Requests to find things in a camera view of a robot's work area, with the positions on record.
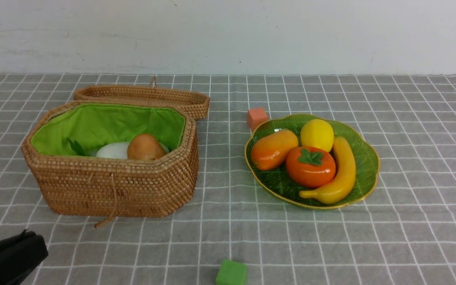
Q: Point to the brown toy potato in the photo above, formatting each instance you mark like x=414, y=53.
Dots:
x=145, y=147

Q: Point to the grey checked tablecloth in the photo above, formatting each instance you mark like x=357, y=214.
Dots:
x=403, y=234

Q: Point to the green leaf-shaped glass plate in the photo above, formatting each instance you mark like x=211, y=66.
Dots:
x=277, y=182

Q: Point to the yellow toy banana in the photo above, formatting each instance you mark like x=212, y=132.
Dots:
x=344, y=180

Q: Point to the green foam cube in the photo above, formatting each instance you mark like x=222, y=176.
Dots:
x=232, y=273

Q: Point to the woven wicker basket green lining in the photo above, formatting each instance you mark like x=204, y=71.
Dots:
x=59, y=152

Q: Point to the orange toy mango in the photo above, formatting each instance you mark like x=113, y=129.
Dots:
x=271, y=151

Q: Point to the yellow toy lemon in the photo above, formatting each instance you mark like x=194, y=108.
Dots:
x=317, y=133

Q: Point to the orange foam cube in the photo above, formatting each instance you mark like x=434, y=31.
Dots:
x=255, y=117

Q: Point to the woven wicker basket lid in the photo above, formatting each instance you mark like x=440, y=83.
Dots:
x=195, y=104

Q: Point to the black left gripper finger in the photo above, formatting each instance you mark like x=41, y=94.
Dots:
x=16, y=239
x=18, y=261

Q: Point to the white toy radish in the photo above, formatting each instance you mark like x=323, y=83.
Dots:
x=116, y=150

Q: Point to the orange toy persimmon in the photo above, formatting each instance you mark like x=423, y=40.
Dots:
x=310, y=167

